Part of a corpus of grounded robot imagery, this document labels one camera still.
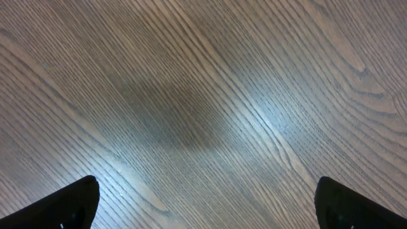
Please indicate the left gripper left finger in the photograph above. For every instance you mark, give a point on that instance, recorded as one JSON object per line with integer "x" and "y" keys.
{"x": 73, "y": 206}

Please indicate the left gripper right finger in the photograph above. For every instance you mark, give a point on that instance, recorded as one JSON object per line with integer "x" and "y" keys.
{"x": 338, "y": 206}

